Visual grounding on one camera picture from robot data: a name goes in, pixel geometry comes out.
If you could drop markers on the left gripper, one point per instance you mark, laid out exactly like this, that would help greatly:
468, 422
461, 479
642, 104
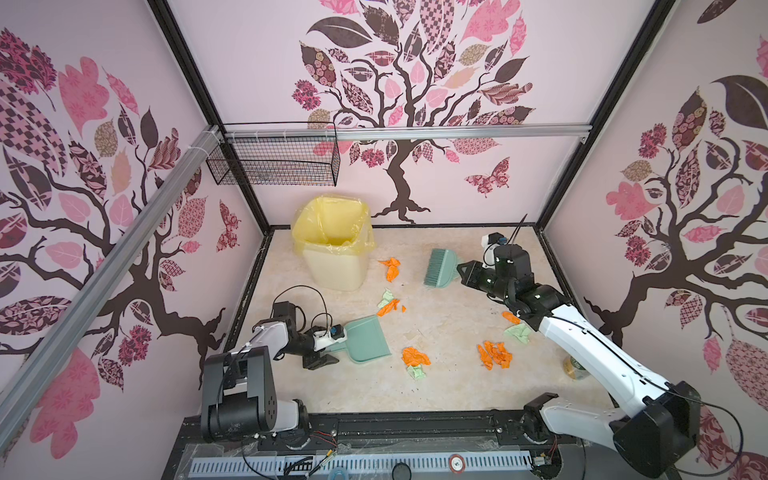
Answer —
313, 361

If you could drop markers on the green drink bottle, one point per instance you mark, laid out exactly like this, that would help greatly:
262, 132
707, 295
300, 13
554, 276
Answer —
574, 369

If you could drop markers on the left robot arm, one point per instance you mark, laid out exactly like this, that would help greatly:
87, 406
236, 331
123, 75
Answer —
239, 396

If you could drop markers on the orange scrap pile front right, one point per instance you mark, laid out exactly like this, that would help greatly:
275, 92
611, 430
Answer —
494, 354

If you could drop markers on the black wire basket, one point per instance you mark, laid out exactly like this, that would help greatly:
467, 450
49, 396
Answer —
291, 153

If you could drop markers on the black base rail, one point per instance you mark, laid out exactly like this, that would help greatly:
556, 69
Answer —
560, 457

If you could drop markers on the green dustpan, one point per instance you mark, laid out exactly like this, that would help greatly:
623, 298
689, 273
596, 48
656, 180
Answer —
364, 341

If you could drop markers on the aluminium rail left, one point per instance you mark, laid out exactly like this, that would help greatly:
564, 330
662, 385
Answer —
27, 386

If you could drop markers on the green scrap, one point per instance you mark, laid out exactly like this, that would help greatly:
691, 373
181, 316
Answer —
416, 372
521, 332

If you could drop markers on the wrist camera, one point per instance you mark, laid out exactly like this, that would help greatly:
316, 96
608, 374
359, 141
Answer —
325, 338
489, 243

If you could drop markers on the white slotted cable duct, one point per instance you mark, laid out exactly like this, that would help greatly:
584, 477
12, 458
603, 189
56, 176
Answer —
359, 465

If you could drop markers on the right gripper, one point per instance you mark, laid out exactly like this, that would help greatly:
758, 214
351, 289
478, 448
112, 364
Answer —
469, 276

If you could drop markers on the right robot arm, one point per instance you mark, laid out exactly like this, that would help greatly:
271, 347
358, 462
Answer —
654, 423

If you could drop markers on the orange scrap mid table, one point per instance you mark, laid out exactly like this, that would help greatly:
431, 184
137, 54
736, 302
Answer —
391, 306

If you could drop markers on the green hand brush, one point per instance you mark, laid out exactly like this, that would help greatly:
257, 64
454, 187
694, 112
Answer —
441, 268

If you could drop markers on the green scrap mid table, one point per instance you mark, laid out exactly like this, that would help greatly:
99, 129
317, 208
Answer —
387, 297

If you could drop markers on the cream trash bin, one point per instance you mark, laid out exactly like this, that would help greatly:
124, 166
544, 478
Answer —
341, 272

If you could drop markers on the yellow bin liner bag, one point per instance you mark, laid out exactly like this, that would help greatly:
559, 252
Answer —
333, 225

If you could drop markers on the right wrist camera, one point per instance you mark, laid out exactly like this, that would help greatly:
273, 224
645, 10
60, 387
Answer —
489, 243

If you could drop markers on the aluminium rail back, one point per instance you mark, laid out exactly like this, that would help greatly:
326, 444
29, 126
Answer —
417, 133

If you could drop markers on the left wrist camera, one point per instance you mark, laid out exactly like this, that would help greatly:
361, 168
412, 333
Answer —
325, 338

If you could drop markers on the aluminium rail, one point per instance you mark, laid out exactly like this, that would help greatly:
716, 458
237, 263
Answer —
27, 386
417, 133

